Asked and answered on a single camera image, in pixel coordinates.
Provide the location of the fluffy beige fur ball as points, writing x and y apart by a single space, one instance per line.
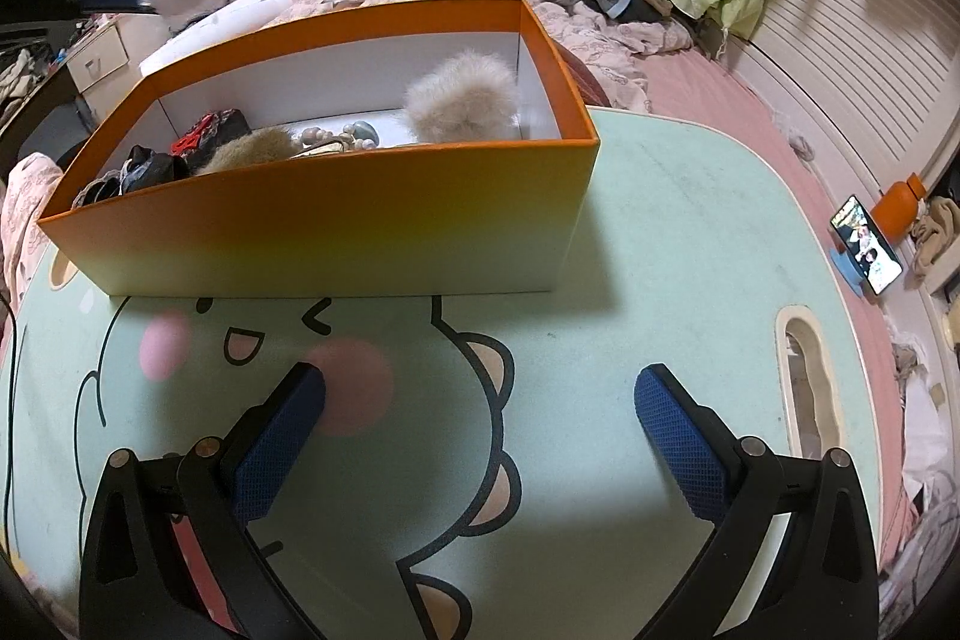
461 100

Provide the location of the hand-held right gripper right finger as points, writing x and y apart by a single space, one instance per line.
682 445

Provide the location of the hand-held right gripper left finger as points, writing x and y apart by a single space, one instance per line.
281 445

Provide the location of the white slatted panel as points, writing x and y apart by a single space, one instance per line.
847 33

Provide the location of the beige crumpled cloth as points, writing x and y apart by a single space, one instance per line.
934 235

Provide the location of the cream drawer cabinet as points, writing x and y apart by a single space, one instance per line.
101 55

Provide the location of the black cloth with lace trim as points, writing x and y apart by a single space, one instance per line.
146 169

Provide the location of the white crumpled cloth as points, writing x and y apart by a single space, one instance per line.
930 437

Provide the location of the orange cardboard box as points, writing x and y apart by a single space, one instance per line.
337 220

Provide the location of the maroon pillow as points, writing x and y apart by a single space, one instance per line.
581 81

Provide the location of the orange bottle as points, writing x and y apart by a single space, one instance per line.
900 209

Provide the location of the dark desk with clutter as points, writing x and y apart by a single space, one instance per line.
30 78

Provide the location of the blue phone stand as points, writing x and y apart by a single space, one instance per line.
847 269

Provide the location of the smartphone with lit screen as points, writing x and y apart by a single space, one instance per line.
870 246

